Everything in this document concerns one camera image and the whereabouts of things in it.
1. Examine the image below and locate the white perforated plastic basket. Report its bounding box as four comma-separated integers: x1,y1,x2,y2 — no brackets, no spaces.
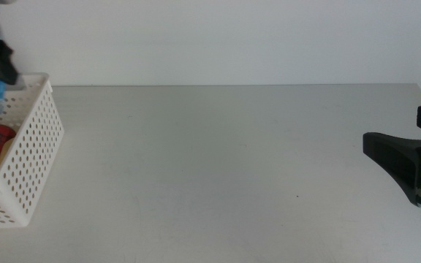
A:
0,72,65,229

